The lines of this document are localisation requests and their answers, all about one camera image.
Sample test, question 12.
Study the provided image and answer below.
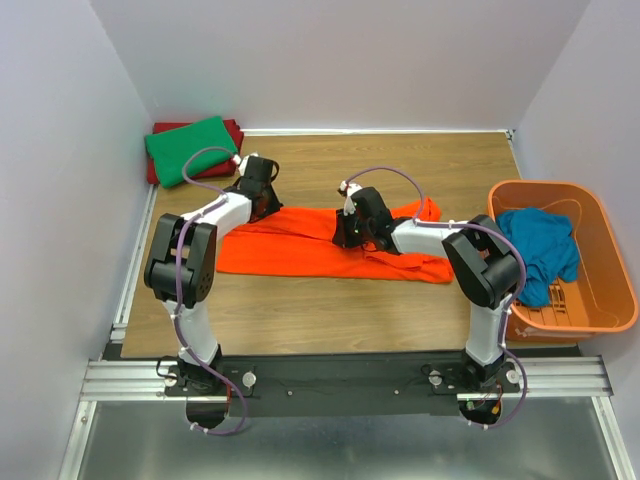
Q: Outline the blue crumpled t shirt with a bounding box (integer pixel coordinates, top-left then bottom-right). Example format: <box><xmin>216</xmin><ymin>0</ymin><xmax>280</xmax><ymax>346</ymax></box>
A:
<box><xmin>496</xmin><ymin>208</ymin><xmax>580</xmax><ymax>308</ymax></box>

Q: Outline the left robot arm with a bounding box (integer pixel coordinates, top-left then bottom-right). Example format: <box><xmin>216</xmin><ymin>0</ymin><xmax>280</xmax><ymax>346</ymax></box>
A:
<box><xmin>143</xmin><ymin>154</ymin><xmax>282</xmax><ymax>395</ymax></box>

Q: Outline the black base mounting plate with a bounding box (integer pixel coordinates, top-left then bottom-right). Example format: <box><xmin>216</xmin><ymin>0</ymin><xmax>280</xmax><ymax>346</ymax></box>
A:
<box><xmin>156</xmin><ymin>350</ymin><xmax>521</xmax><ymax>432</ymax></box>

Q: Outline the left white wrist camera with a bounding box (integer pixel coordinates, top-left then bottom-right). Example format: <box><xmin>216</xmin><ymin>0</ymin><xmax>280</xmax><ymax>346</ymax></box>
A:
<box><xmin>231</xmin><ymin>154</ymin><xmax>250</xmax><ymax>175</ymax></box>

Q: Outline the green folded t shirt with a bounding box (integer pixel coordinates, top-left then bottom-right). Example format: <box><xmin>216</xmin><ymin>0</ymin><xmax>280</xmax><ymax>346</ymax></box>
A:
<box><xmin>144</xmin><ymin>115</ymin><xmax>239</xmax><ymax>190</ymax></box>

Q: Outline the orange t shirt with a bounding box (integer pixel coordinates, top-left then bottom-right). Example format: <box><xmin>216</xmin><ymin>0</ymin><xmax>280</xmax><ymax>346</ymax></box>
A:
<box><xmin>216</xmin><ymin>207</ymin><xmax>454</xmax><ymax>284</ymax></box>

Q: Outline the orange plastic laundry basket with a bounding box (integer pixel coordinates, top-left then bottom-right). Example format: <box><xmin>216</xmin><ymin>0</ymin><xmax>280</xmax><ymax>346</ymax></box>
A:
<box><xmin>488</xmin><ymin>180</ymin><xmax>638</xmax><ymax>343</ymax></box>

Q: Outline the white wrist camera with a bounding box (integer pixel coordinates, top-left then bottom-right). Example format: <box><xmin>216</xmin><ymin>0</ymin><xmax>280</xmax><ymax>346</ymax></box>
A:
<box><xmin>231</xmin><ymin>154</ymin><xmax>250</xmax><ymax>175</ymax></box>
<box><xmin>337</xmin><ymin>181</ymin><xmax>362</xmax><ymax>198</ymax></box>

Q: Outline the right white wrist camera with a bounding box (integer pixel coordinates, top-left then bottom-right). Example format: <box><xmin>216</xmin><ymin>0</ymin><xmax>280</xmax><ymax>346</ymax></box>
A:
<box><xmin>337</xmin><ymin>181</ymin><xmax>362</xmax><ymax>198</ymax></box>

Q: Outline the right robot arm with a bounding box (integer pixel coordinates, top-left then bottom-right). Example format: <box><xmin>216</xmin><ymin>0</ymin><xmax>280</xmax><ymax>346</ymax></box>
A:
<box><xmin>332</xmin><ymin>182</ymin><xmax>526</xmax><ymax>392</ymax></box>

